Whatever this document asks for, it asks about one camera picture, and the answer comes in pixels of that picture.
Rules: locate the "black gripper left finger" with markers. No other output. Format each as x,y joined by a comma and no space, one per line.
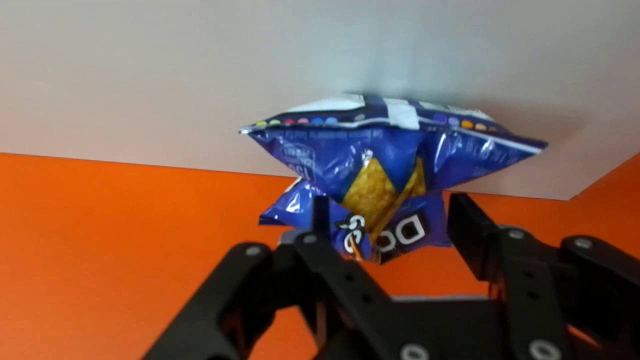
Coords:
287,301

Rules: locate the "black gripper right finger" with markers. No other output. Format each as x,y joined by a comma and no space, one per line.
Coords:
547,301

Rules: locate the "blue snack chips bag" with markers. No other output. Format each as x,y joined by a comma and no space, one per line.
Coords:
372,152

